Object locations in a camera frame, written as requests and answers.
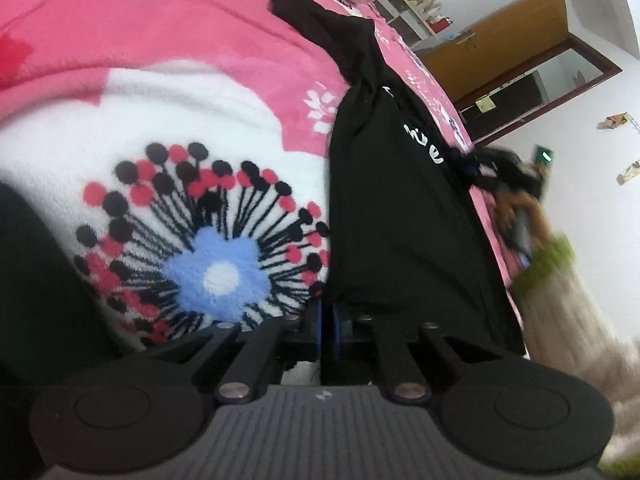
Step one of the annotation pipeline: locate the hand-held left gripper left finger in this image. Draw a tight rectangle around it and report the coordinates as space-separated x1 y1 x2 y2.
148 300 321 406

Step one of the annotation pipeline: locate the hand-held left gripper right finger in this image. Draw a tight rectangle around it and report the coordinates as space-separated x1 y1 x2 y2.
332 303 502 406

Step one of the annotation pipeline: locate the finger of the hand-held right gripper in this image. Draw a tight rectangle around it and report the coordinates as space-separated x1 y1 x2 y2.
447 146 501 193

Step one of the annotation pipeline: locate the black t-shirt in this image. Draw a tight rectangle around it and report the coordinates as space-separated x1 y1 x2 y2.
269 0 526 386

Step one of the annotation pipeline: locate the person's right forearm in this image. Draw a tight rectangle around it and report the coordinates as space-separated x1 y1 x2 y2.
510 234 640 401

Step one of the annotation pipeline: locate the person's right hand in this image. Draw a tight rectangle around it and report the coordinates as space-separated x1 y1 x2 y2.
492 190 543 246

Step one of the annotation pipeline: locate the wooden door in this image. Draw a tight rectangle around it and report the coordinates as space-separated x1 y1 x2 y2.
417 0 571 103

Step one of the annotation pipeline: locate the white cluttered desk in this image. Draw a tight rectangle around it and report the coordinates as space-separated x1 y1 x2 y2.
372 0 453 51

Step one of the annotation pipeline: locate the dark cloth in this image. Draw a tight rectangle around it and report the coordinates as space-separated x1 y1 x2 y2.
0 180 121 391

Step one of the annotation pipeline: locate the pink floral blanket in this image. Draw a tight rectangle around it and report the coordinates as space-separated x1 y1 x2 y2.
0 0 526 386

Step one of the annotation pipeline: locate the brown door frame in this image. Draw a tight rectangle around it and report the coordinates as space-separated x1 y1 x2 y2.
452 35 623 143

